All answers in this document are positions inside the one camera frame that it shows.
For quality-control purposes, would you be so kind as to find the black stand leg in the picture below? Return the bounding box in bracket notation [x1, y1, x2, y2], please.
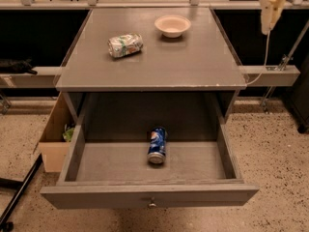
[0, 155, 42, 232]

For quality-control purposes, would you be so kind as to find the green white soda can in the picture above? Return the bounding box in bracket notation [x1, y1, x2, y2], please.
[107, 33, 143, 58]

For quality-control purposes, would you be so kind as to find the metal drawer knob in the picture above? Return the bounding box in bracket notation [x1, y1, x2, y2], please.
[148, 198, 157, 209]

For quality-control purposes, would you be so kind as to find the grey open top drawer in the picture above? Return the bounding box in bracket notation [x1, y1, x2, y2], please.
[41, 92, 259, 209]

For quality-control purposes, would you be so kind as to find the metal diagonal brace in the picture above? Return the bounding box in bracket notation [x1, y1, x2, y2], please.
[261, 19, 309, 113]

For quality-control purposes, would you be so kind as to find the brown cardboard box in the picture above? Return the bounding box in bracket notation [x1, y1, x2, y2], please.
[38, 94, 73, 173]

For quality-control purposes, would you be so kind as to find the green snack bag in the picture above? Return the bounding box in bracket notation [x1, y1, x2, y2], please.
[63, 124, 75, 142]

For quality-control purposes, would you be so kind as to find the grey wooden cabinet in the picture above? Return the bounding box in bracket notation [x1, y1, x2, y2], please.
[55, 6, 248, 125]

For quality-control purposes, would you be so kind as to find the white cable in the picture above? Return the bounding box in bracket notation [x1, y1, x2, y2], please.
[246, 29, 272, 86]

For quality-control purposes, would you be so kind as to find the blue pepsi can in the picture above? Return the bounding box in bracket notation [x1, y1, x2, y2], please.
[147, 127, 167, 164]

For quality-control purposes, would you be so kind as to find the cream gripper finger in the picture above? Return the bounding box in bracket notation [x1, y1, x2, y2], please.
[269, 0, 286, 29]
[259, 0, 276, 35]

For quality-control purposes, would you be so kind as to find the black object on ledge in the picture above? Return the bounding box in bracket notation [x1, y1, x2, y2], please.
[0, 59, 38, 74]

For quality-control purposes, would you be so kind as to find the white paper bowl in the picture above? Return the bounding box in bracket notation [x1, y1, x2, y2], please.
[154, 15, 191, 38]

